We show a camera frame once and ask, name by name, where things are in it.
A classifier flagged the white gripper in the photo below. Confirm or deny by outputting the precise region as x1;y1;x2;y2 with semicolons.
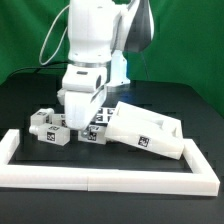
57;66;107;136

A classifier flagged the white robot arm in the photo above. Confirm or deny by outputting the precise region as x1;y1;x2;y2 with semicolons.
62;0;154;130

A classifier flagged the paper sheet with tags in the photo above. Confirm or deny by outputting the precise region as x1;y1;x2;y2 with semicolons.
94;107;114;124

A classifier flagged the white U-shaped fence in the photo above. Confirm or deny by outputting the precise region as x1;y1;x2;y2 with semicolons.
0;129;220;196

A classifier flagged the black cable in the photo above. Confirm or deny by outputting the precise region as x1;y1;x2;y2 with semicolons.
6;59;69;81

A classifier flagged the grey cable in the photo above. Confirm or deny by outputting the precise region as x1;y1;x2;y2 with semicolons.
38;5;71;66

